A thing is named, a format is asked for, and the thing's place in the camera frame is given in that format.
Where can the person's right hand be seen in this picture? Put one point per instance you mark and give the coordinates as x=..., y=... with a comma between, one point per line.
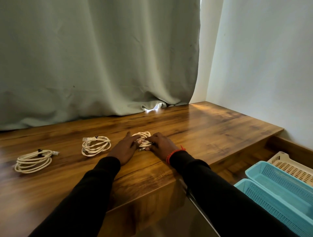
x=163, y=146

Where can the person's left hand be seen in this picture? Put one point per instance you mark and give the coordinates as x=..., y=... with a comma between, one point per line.
x=124, y=150

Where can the blue plastic basket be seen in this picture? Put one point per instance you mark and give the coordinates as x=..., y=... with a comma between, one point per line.
x=264, y=202
x=281, y=183

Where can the person's left forearm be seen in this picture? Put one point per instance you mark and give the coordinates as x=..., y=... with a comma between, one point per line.
x=80, y=200

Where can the person's right forearm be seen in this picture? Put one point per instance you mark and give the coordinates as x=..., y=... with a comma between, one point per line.
x=232, y=200

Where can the beige plastic basket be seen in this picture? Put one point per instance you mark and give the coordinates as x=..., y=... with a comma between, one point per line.
x=293, y=168

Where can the wooden cabinet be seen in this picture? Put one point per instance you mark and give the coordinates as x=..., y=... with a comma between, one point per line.
x=207, y=129

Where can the grey-green curtain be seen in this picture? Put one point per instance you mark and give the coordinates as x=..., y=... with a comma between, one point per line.
x=97, y=53

